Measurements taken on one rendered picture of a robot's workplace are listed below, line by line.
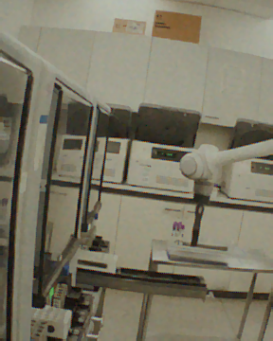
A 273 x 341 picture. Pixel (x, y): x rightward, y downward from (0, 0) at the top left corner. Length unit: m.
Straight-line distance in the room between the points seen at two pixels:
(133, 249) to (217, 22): 2.30
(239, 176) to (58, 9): 2.37
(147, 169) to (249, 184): 0.87
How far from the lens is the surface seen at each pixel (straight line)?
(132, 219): 4.21
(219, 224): 4.27
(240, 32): 4.98
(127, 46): 4.51
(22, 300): 0.90
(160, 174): 4.18
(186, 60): 4.51
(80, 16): 4.96
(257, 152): 2.08
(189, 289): 1.90
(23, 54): 0.71
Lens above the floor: 1.34
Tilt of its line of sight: 3 degrees down
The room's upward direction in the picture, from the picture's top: 8 degrees clockwise
